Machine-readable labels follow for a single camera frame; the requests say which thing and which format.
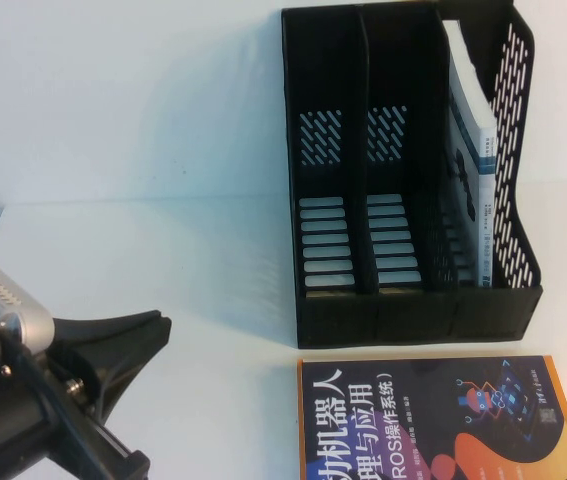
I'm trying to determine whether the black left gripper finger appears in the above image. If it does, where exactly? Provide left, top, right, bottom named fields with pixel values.
left=51, top=308, right=173, bottom=419

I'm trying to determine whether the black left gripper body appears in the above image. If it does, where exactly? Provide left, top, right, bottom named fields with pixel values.
left=0, top=357, right=151, bottom=480

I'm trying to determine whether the white car suspension book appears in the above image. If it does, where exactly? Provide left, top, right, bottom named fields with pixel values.
left=439, top=18, right=500, bottom=292

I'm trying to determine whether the black plastic three-slot book stand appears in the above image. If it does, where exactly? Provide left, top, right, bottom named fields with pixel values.
left=281, top=0, right=545, bottom=350

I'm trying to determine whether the orange and blue robot book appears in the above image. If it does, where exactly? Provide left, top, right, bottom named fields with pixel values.
left=296, top=355, right=567, bottom=480

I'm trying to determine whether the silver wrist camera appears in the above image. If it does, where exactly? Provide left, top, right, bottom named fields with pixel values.
left=0, top=238, right=58, bottom=357

